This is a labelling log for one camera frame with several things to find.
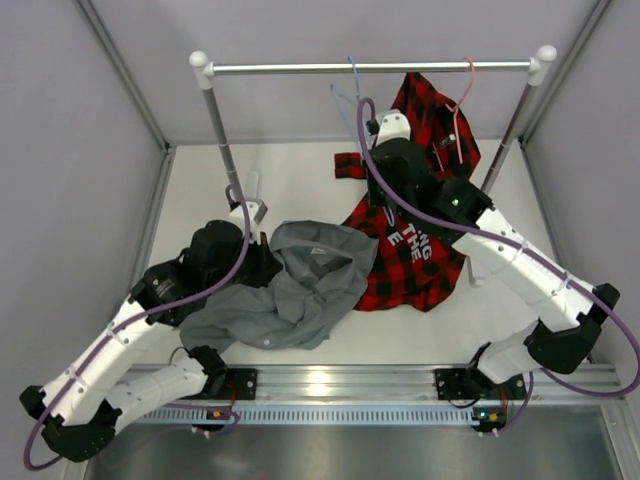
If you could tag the slotted grey cable duct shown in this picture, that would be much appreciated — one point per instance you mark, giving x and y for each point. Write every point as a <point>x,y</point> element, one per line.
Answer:
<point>324,415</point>

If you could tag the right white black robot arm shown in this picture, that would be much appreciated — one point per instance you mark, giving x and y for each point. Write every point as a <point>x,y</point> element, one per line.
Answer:
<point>570,312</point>

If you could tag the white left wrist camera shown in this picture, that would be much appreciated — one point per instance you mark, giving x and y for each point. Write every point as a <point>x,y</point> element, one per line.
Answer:
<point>257,210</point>

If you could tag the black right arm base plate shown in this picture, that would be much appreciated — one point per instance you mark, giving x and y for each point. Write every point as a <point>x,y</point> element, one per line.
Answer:
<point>463,383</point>

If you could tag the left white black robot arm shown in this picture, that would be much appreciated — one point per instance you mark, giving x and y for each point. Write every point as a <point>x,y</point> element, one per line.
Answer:
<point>81,411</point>

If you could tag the silver clothes rack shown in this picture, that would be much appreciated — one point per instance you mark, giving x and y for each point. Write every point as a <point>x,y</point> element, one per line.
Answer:
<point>370,67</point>

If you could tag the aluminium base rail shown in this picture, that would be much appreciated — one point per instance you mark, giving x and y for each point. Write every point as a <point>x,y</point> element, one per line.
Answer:
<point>398,384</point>

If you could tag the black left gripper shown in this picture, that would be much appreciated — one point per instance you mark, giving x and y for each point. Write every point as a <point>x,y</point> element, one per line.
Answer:
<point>267,265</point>

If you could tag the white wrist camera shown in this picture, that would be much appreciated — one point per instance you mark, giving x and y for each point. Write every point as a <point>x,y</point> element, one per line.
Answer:
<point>389,125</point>
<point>257,210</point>

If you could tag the pink wire hanger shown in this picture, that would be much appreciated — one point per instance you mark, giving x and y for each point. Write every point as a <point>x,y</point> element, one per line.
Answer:
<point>455,111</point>

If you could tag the blue wire hanger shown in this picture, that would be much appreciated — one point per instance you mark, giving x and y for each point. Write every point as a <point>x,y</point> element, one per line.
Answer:
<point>356,166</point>

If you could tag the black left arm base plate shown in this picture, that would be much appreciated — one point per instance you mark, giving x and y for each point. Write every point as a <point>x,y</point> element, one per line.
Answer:
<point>239,384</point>

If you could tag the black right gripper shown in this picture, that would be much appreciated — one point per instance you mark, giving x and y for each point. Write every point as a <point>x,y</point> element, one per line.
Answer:
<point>374,196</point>

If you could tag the grey button shirt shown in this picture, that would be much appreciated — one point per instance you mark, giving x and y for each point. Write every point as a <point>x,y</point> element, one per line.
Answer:
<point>324,274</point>

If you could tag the red black plaid shirt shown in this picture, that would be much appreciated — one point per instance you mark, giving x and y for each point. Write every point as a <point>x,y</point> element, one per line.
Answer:
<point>412,268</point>

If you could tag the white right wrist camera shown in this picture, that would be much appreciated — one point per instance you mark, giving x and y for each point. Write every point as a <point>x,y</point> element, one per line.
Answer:
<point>389,125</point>

